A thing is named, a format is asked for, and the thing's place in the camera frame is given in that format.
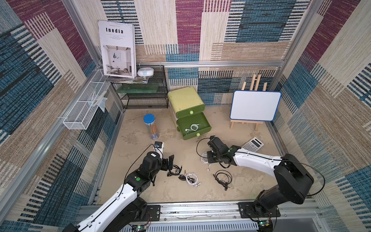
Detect green drawer cabinet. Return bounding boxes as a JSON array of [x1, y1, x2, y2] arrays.
[[168, 86, 212, 140]]

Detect black braided earphones left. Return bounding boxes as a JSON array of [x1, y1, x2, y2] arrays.
[[167, 165, 186, 181]]

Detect white earphones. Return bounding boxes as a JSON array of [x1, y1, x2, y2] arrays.
[[185, 173, 200, 187], [185, 124, 199, 134]]

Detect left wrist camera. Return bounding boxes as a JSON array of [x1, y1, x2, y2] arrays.
[[154, 141, 163, 159]]

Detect black wire shelf rack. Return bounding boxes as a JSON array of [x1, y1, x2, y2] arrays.
[[112, 65, 169, 110]]

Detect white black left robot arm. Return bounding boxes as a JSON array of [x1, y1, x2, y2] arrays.
[[63, 150, 174, 232]]

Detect blue framed whiteboard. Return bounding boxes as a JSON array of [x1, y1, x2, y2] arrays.
[[230, 90, 282, 121]]

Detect white oval device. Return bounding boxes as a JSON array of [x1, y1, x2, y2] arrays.
[[137, 67, 154, 77]]

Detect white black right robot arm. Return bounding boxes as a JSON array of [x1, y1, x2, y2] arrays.
[[207, 136, 315, 218]]

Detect white wire basket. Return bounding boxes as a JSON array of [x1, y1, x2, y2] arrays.
[[63, 69, 110, 130]]

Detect grey calculator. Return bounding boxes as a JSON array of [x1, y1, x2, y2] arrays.
[[242, 137, 264, 152]]

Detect Inedia magazine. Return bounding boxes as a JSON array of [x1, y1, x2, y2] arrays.
[[98, 20, 137, 79]]

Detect clear pencil tub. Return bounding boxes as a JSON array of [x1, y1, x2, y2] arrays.
[[144, 114, 158, 140]]

